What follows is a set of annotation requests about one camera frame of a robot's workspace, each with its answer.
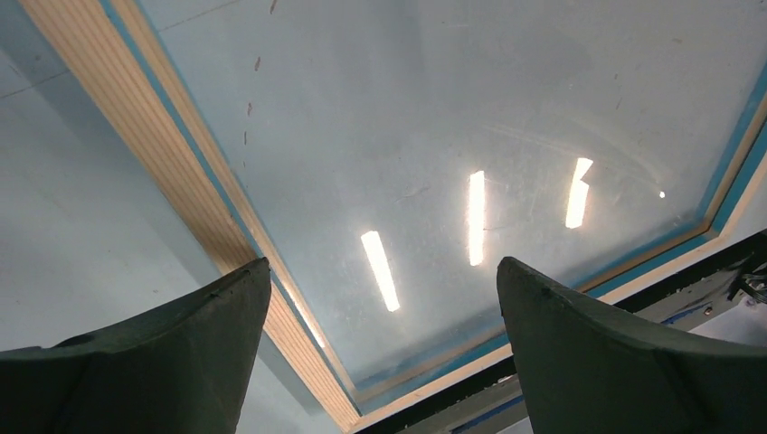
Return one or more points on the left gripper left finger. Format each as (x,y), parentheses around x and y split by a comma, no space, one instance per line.
(182,367)

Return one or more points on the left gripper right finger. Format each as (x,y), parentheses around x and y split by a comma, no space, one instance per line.
(589,367)

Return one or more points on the light wooden picture frame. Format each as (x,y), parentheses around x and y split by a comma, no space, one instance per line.
(150,138)

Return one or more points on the light blue table mat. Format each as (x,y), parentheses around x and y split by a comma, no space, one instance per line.
(72,239)

